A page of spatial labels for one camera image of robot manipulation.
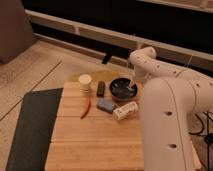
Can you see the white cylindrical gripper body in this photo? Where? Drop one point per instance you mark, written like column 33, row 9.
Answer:
column 138, row 76

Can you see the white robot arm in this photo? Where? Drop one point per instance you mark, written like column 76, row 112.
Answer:
column 166, row 100

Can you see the dark ceramic bowl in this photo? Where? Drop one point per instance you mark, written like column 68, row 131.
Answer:
column 120, row 89

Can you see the black remote control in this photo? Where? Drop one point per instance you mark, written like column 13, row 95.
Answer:
column 100, row 89

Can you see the white cup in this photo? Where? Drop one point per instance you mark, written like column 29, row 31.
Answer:
column 85, row 82

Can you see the red chili pepper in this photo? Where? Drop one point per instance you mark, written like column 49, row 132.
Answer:
column 86, row 109

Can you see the dark floor mat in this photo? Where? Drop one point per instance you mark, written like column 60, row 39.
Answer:
column 33, row 131

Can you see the white plastic bottle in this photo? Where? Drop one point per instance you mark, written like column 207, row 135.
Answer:
column 122, row 112

